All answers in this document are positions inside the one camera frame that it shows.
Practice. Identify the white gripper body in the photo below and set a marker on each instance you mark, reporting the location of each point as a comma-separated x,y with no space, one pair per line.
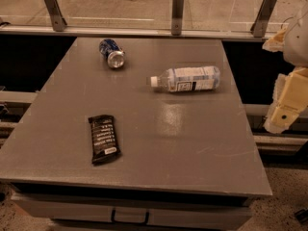
298,43

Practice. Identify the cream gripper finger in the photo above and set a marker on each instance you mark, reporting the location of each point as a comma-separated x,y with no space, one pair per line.
275,43
290,99

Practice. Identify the black rxbar chocolate wrapper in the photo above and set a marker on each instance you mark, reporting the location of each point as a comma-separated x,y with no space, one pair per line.
104,140

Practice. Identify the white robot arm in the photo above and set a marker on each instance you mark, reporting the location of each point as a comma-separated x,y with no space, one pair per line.
290,93

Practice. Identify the blue pepsi can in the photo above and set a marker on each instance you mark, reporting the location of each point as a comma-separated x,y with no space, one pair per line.
113,54

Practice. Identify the clear plastic water bottle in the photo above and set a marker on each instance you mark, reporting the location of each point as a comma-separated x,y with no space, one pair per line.
187,79

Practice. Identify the grey table drawer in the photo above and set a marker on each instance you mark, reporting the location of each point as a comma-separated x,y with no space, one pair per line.
100,213

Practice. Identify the right metal rail bracket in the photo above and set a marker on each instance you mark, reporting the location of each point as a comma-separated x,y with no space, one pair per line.
260,25

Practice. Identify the metal rail bracket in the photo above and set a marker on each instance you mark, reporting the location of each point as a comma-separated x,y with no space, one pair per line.
260,25
57,20
177,17

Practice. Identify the middle metal rail bracket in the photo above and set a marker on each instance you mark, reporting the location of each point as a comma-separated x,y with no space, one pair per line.
177,17

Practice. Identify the black drawer handle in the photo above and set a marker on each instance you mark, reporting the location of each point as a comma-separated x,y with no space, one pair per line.
129,216

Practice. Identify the left metal rail bracket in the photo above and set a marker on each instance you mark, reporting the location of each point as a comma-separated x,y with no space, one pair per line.
57,20

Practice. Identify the horizontal metal rail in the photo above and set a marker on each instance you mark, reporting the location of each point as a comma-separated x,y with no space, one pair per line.
89,32

